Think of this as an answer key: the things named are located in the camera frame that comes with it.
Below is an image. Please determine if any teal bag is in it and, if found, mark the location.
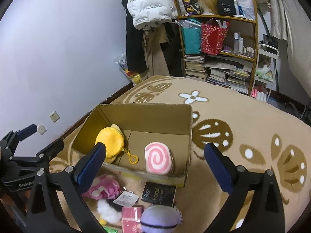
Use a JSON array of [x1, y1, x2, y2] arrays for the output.
[[180, 19, 201, 55]]

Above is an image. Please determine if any pink tissue pack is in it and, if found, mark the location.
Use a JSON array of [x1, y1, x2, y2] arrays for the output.
[[122, 206, 144, 233]]

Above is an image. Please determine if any green tissue pack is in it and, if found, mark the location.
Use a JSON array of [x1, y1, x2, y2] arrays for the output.
[[103, 226, 118, 233]]

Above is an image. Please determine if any pink swirl plush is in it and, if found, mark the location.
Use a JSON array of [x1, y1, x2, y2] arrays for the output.
[[144, 142, 173, 175]]

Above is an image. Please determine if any white utility cart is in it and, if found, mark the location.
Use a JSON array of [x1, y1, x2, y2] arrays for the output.
[[250, 43, 279, 102]]

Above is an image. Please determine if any black box number 40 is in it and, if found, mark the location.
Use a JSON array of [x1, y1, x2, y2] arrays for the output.
[[217, 0, 236, 16]]

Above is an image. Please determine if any purple haired plush doll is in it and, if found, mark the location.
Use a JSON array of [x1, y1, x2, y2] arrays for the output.
[[140, 205, 183, 233]]

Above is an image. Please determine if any white wall socket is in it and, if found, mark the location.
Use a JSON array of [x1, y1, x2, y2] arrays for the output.
[[50, 111, 60, 123]]

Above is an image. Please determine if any bag of toys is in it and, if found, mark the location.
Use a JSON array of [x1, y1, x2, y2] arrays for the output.
[[114, 53, 143, 86]]

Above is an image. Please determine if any wooden bookshelf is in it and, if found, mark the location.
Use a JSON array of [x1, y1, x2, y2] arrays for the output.
[[176, 0, 258, 95]]

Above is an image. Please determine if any beige hanging coat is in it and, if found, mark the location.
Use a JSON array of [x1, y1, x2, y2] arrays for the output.
[[141, 25, 170, 80]]

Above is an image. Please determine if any black white fluffy plush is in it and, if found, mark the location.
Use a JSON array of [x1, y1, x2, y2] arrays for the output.
[[97, 199, 122, 224]]

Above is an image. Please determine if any white puffer jacket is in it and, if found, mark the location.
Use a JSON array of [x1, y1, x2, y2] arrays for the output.
[[127, 0, 178, 30]]

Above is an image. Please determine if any stack of books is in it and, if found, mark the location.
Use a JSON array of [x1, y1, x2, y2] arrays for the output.
[[183, 54, 207, 82]]

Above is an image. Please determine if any yellow round plush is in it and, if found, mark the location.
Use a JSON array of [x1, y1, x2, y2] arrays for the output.
[[95, 124, 139, 165]]

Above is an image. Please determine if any red gift bag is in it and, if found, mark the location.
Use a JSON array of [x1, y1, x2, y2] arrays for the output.
[[201, 18, 230, 55]]

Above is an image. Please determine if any black Face tissue pack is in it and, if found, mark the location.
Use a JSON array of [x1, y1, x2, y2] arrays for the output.
[[141, 182, 176, 207]]

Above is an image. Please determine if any open cardboard box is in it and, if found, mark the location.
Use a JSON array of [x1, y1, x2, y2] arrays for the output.
[[72, 103, 192, 187]]

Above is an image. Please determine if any beige patterned rug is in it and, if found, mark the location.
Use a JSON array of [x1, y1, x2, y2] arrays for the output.
[[50, 76, 310, 232]]

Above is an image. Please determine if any pink bear plush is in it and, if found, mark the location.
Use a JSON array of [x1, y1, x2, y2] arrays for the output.
[[82, 174, 122, 200]]

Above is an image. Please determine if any blonde wig head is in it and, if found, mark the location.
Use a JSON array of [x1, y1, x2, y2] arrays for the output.
[[197, 0, 218, 15]]

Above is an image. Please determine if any white paper tag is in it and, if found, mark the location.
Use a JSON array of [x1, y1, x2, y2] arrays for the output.
[[113, 191, 139, 208]]

